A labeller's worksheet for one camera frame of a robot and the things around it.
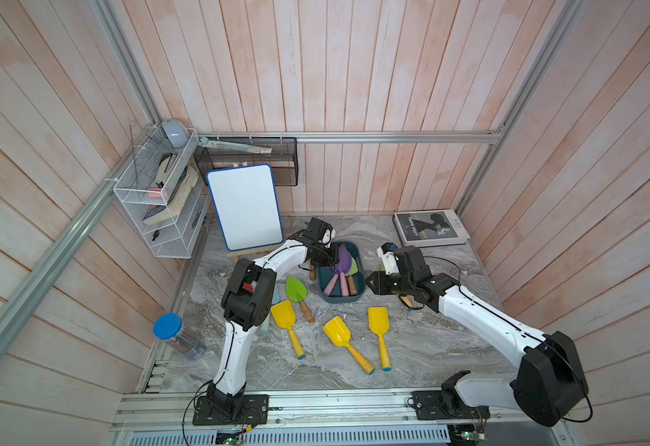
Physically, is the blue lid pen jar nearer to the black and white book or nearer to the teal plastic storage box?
the teal plastic storage box

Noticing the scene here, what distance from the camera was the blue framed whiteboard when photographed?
2.89ft

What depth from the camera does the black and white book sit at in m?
1.10

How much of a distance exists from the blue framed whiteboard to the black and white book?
1.71 feet

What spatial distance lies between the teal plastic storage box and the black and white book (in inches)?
8.5

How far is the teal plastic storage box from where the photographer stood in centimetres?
95
